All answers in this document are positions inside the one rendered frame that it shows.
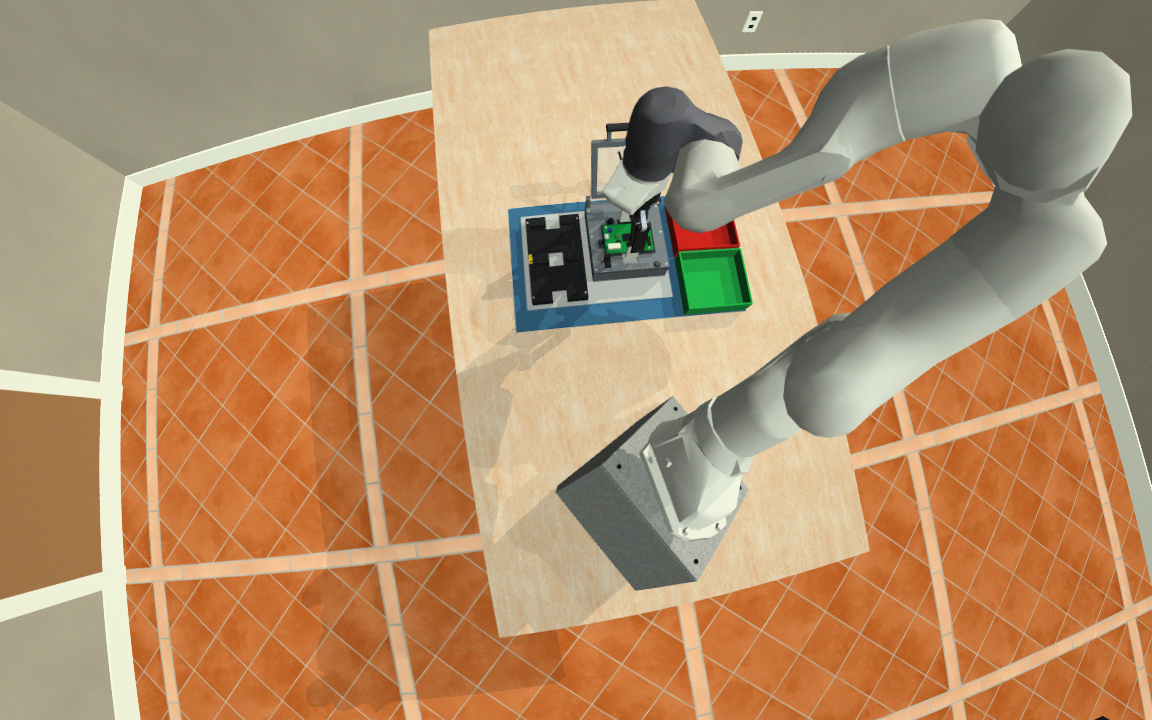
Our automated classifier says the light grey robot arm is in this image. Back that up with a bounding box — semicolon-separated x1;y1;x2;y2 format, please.
602;18;1132;541

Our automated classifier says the green circuit board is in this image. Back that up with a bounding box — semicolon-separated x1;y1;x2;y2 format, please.
602;223;654;253

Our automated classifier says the green open-top bin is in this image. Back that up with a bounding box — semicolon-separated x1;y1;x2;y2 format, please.
675;248;753;314

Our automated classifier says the red open bin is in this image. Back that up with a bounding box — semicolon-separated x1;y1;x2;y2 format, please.
664;207;740;257

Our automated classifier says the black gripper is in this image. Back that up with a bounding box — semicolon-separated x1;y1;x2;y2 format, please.
619;194;661;259

